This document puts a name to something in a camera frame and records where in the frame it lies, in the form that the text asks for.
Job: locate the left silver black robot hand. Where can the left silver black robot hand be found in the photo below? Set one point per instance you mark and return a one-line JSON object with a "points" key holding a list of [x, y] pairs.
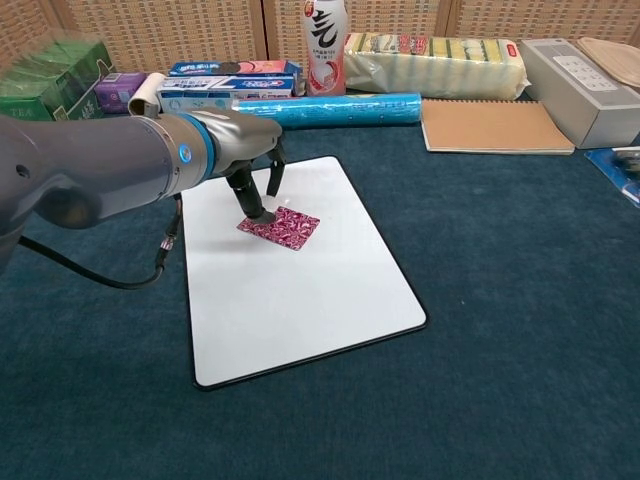
{"points": [[245, 137]]}

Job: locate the magenta patterned square card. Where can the magenta patterned square card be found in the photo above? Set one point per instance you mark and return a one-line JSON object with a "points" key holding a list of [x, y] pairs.
{"points": [[287, 230]]}

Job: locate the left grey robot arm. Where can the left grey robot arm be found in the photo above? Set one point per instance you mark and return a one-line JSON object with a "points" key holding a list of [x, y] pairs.
{"points": [[100, 165]]}

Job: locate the white blue toothpaste box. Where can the white blue toothpaste box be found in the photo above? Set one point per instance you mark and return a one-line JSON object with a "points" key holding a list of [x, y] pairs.
{"points": [[220, 92]]}

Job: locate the blue pink cookie box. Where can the blue pink cookie box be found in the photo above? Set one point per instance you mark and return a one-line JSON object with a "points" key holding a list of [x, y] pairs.
{"points": [[235, 67]]}

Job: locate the blue plastic wrap roll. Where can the blue plastic wrap roll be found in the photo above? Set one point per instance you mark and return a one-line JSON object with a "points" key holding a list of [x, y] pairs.
{"points": [[340, 112]]}

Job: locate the white paper roll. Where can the white paper roll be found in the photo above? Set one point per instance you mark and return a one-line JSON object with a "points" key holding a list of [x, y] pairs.
{"points": [[147, 97]]}

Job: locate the white pink drink bottle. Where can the white pink drink bottle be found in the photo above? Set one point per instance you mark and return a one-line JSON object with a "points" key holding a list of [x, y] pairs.
{"points": [[325, 55]]}

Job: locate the woven wooden folding screen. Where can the woven wooden folding screen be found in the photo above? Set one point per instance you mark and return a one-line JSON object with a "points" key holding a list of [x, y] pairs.
{"points": [[175, 30]]}

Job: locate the small purple box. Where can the small purple box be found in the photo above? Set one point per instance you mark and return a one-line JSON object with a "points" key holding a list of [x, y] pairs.
{"points": [[117, 92]]}

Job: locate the white rectangular board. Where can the white rectangular board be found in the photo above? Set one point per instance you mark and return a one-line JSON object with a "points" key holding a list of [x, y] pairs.
{"points": [[300, 300]]}

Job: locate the green tea bag box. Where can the green tea bag box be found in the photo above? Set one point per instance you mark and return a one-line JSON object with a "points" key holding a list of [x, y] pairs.
{"points": [[55, 85]]}

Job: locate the yellow green sponge pack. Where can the yellow green sponge pack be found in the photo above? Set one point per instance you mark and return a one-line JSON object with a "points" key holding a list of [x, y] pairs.
{"points": [[435, 67]]}

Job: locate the brown spiral notebook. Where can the brown spiral notebook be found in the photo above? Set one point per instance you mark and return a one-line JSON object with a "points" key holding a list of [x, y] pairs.
{"points": [[490, 127]]}

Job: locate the teal table cloth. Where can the teal table cloth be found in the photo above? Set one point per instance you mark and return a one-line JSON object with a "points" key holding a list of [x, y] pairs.
{"points": [[500, 300]]}

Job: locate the grey power strip box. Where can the grey power strip box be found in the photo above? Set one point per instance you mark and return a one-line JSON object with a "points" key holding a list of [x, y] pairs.
{"points": [[580, 95]]}

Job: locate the blue blister pack of clips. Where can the blue blister pack of clips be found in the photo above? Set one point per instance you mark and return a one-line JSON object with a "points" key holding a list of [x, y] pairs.
{"points": [[617, 170]]}

